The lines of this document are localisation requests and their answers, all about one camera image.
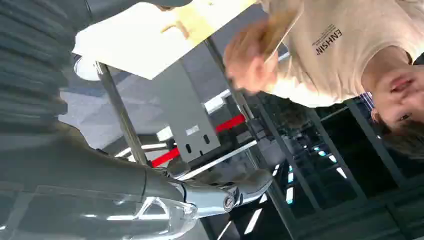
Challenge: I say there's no ribbed grey right arm sleeve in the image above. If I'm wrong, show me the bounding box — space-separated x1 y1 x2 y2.
0 0 95 135

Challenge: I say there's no white rail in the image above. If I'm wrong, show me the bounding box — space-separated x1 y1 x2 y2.
177 140 259 181

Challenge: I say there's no person's hand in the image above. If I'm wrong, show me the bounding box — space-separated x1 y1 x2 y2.
223 19 282 95

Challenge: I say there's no red bar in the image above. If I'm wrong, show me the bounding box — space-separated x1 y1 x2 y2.
150 114 247 169

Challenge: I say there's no wooden card box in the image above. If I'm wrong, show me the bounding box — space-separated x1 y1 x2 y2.
160 3 220 46

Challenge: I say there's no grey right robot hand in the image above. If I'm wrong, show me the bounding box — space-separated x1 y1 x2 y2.
0 120 274 240

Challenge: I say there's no steel desk leg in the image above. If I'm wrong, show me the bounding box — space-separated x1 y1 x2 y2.
95 62 149 166

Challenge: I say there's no grey metal panel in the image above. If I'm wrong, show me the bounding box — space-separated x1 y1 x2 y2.
152 62 222 164

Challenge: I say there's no pale desk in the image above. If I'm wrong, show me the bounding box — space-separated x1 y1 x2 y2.
72 0 258 81

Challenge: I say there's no person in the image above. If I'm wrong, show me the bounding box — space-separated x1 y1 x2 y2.
223 0 424 160

